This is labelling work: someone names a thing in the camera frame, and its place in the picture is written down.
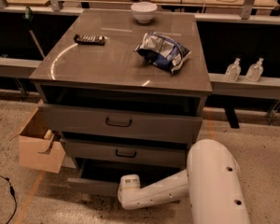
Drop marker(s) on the black white snack bag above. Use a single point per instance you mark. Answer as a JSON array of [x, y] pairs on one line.
[[162, 51]]

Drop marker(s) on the grey bottom drawer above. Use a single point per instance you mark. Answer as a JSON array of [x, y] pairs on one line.
[[103, 177]]

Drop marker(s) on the grey drawer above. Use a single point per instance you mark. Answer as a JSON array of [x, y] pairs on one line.
[[101, 151], [123, 124], [103, 177]]

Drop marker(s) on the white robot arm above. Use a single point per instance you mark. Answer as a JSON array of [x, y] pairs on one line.
[[210, 180]]

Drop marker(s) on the grey drawer cabinet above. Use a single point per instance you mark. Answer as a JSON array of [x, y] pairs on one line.
[[114, 76]]

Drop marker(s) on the grey top drawer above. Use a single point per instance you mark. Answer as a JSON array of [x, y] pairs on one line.
[[123, 124]]

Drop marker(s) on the grey middle drawer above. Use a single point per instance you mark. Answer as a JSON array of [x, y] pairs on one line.
[[101, 151]]

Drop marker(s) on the black remote control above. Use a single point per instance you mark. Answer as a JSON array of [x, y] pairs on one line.
[[89, 40]]

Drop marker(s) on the white ceramic bowl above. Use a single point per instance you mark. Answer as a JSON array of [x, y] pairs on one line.
[[143, 12]]

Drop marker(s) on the left clear pump bottle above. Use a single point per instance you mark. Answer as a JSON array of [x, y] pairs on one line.
[[233, 71]]

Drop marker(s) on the clear pump bottle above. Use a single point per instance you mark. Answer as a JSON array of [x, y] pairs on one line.
[[255, 71], [233, 71]]

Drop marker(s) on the cardboard box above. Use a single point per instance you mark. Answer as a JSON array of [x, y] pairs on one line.
[[38, 146]]

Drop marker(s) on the right clear pump bottle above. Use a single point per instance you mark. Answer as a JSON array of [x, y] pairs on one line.
[[255, 71]]

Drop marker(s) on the grey metal rail shelf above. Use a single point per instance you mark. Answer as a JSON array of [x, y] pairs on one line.
[[266, 87]]

